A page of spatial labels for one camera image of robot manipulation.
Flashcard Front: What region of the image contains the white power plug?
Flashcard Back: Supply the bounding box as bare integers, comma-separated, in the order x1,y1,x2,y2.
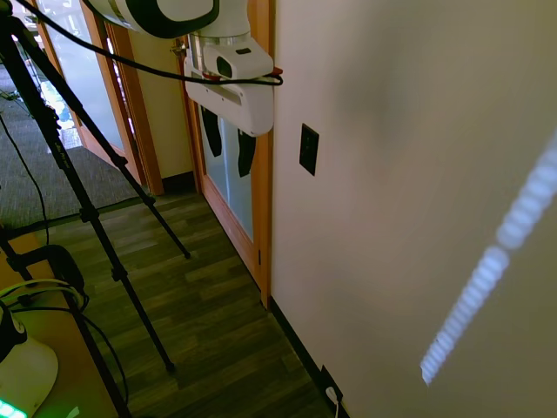
325,385,343,417

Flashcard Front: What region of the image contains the black clamp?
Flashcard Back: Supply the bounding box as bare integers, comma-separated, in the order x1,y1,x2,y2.
6,244,87,297

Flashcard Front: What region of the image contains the black light switch plate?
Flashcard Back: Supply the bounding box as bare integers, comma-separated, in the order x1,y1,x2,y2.
299,123,320,177

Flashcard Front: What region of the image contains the white cable loop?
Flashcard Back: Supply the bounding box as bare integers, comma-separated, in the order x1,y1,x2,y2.
0,279,84,308

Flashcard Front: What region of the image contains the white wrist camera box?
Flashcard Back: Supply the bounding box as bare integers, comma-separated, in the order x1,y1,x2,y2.
202,44,274,82

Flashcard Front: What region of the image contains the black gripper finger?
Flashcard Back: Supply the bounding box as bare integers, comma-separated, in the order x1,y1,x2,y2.
237,127,257,179
201,105,223,157

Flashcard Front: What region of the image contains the grey carpet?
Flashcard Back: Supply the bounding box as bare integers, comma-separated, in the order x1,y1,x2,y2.
0,64,144,230

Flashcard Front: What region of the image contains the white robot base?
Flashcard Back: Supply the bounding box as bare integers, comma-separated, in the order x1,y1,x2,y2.
0,300,59,418

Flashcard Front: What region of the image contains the black camera tripod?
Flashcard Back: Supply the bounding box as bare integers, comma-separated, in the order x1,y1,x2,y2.
0,9,192,418

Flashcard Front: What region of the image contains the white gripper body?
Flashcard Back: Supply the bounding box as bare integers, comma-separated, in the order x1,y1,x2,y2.
183,57,275,138

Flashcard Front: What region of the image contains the black wall outlet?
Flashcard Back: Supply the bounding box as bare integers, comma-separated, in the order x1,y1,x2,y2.
319,364,345,401

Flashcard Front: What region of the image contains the wooden glass door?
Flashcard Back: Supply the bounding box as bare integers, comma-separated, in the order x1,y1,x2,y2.
176,34,274,308

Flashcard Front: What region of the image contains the wooden door frame with glass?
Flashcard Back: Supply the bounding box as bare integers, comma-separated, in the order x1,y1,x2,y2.
25,0,165,196

